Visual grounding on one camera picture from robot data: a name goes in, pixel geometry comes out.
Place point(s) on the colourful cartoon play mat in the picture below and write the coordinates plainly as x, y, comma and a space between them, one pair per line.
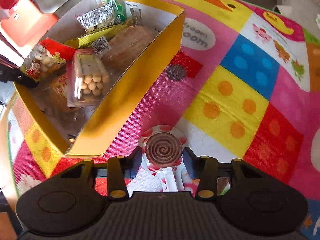
243, 89

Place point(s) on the chocolate swirl lollipop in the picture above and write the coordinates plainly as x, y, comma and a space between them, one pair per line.
162, 155

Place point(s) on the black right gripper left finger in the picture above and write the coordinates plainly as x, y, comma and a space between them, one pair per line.
120, 168

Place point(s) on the green white snack packet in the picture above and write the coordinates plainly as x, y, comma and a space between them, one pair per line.
109, 13

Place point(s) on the clear biscuit stick pack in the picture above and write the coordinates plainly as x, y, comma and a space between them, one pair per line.
87, 79

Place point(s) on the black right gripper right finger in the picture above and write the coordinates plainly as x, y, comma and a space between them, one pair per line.
203, 168

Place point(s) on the yellow cardboard box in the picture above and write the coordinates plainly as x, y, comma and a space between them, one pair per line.
83, 132

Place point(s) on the bread in clear bag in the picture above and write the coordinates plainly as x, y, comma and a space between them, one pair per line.
127, 45

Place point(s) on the small ball biscuit bag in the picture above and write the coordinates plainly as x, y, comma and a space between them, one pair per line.
45, 58

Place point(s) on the yellow wafer bar wrapper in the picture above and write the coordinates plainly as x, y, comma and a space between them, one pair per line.
88, 38

